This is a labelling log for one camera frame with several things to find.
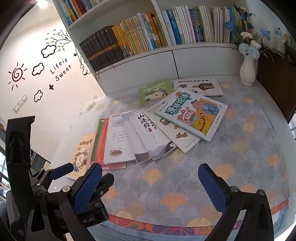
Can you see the blue white artificial flowers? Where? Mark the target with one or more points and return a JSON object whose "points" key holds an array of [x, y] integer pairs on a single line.
{"points": [[248, 44]]}

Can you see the white book grey text columns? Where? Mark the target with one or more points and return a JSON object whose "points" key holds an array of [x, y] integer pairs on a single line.
{"points": [[118, 141]]}

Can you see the light green illustrated book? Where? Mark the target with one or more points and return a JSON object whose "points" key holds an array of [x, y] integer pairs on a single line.
{"points": [[155, 92]]}

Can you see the row of white blue books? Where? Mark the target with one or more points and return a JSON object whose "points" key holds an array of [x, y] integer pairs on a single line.
{"points": [[198, 25]]}

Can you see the bear swing wall decal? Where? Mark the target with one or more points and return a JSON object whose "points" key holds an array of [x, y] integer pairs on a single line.
{"points": [[85, 69]]}

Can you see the black cloud wall decal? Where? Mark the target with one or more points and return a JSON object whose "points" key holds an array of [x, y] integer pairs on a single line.
{"points": [[49, 51], [38, 69], [38, 96]]}

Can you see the red book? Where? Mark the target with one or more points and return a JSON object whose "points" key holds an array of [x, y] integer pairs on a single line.
{"points": [[104, 143]]}

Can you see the ginkgo patterned tablecloth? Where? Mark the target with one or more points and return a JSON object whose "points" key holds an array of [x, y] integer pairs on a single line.
{"points": [[231, 150]]}

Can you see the white wall switch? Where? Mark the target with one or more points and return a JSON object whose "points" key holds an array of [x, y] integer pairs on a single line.
{"points": [[20, 102], [24, 97], [16, 108]]}

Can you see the white ceramic vase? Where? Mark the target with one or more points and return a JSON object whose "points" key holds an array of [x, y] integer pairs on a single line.
{"points": [[248, 71]]}

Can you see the orange illustrated book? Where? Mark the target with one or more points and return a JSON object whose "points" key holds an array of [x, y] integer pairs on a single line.
{"points": [[81, 153]]}

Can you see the row of yellow books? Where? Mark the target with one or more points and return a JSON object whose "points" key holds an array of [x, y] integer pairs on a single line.
{"points": [[138, 34]]}

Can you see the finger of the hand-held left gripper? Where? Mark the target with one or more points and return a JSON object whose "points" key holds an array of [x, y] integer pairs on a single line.
{"points": [[106, 183], [62, 171]]}

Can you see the brown wooden cabinet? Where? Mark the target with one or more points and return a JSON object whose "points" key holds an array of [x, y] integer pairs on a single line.
{"points": [[275, 78]]}

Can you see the black lettering wall decal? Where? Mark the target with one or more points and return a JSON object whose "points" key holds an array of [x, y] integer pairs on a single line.
{"points": [[60, 69]]}

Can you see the white teal cartoon book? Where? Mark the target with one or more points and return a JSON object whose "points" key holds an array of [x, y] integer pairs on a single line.
{"points": [[192, 113]]}

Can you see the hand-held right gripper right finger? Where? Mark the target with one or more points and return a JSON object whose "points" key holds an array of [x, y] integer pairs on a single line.
{"points": [[212, 190]]}

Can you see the white book brown-robed man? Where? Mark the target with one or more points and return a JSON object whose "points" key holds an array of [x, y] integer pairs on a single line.
{"points": [[198, 87]]}

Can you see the tree branch wall decal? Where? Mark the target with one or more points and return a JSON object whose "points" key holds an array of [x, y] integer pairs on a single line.
{"points": [[60, 42]]}

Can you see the dark green book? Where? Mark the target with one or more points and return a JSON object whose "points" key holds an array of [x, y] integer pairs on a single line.
{"points": [[97, 143]]}

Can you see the row of black books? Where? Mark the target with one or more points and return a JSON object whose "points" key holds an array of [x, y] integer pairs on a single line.
{"points": [[101, 48]]}

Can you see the row of thin colourful books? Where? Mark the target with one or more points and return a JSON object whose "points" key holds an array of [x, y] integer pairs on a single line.
{"points": [[74, 9]]}

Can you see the red sun wall decal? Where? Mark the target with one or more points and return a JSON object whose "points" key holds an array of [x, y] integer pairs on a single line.
{"points": [[17, 74]]}

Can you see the white bookshelf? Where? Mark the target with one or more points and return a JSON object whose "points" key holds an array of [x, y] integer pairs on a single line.
{"points": [[143, 64]]}

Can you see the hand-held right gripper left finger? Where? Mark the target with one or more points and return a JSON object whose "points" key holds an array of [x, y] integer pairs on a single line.
{"points": [[87, 187]]}

